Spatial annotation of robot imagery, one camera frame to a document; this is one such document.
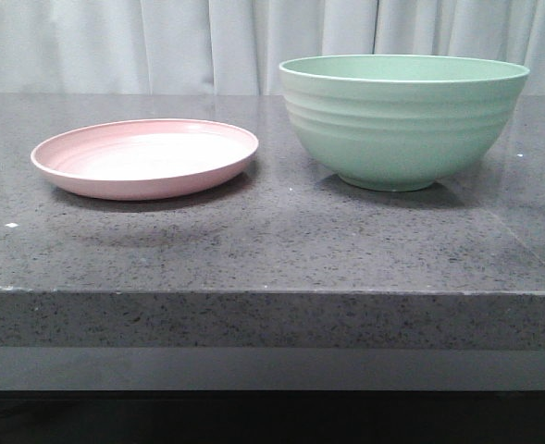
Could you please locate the pink plate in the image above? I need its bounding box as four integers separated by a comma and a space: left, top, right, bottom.
31, 118, 259, 201

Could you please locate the green bowl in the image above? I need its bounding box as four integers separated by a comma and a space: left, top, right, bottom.
279, 55, 530, 191

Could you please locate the white curtain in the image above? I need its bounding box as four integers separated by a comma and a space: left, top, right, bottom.
0, 1, 545, 95

